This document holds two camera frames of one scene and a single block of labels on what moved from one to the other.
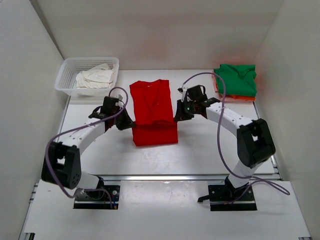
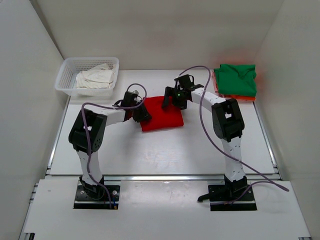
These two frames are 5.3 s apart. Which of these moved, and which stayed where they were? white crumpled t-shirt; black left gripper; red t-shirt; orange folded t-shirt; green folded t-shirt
Moved: black left gripper; red t-shirt
Stayed: orange folded t-shirt; white crumpled t-shirt; green folded t-shirt
